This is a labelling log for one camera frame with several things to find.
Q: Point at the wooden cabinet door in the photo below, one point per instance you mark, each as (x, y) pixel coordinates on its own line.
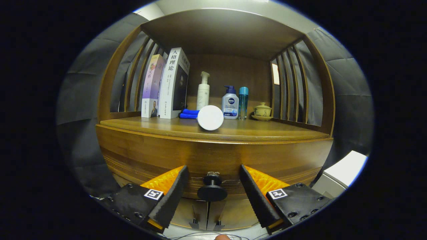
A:
(233, 216)
(186, 213)

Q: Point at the white and grey appliance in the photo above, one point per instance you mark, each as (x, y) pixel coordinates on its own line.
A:
(347, 166)

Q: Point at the blue folded cloth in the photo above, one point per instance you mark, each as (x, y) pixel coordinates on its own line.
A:
(188, 115)

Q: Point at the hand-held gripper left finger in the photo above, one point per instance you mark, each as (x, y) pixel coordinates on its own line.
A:
(175, 195)

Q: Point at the brown wooden cabinet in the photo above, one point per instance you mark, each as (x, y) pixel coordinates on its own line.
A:
(220, 33)

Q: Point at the yellow lidded teacup with saucer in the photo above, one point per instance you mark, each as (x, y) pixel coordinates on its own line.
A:
(262, 110)

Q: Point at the white pump bottle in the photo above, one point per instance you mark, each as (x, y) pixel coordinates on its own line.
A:
(202, 96)

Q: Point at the brown wooden drawer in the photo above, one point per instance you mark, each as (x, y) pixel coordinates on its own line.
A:
(213, 156)

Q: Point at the white and black book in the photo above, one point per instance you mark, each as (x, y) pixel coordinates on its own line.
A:
(168, 86)

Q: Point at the purple book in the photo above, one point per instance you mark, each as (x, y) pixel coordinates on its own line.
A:
(151, 86)

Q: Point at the teal slim bottle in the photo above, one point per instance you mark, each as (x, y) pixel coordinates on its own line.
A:
(243, 103)

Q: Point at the black round drawer knob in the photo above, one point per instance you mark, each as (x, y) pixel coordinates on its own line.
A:
(212, 193)

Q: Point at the brown wooden countertop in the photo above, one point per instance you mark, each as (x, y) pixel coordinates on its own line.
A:
(260, 130)

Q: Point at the white and green tube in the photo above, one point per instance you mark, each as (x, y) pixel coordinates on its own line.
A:
(210, 117)

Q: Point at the white bottle with blue cap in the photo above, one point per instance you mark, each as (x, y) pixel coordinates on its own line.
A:
(230, 106)

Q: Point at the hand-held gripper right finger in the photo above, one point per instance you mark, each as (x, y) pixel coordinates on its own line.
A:
(255, 196)

